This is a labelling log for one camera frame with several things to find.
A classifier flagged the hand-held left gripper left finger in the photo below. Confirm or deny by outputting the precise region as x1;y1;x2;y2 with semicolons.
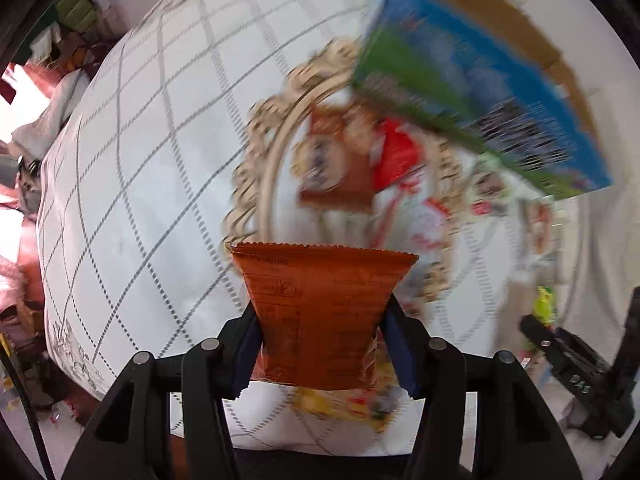
61;305;263;480

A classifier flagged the white cloth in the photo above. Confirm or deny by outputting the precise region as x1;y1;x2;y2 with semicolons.
12;67;96;148

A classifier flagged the yellow mushroom print snack packet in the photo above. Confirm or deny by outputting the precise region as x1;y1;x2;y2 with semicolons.
295;387;398;433

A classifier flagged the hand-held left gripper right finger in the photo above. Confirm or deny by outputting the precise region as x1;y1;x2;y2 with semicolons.
382;292;583;480

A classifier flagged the orange snack packet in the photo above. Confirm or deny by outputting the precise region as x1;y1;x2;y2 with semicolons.
225;241;420;392

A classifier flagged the black cable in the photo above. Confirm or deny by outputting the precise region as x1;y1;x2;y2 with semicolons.
0;345;56;480

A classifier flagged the brown snack packet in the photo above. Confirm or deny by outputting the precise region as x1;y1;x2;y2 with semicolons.
297;107;381;208

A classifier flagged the green quilted jacket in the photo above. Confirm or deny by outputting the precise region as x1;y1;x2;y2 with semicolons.
54;0;98;33

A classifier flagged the red yellow noodle packet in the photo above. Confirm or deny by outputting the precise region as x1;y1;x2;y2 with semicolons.
372;117;431;193

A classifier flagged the green yellow candy packet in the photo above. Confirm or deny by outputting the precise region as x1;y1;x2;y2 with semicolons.
530;285;558;331

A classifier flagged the cardboard box with blue print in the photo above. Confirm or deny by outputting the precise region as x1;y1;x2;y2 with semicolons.
350;0;615;201

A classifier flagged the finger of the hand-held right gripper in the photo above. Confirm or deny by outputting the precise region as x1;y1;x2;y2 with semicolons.
520;315;566;366
607;287;640;401

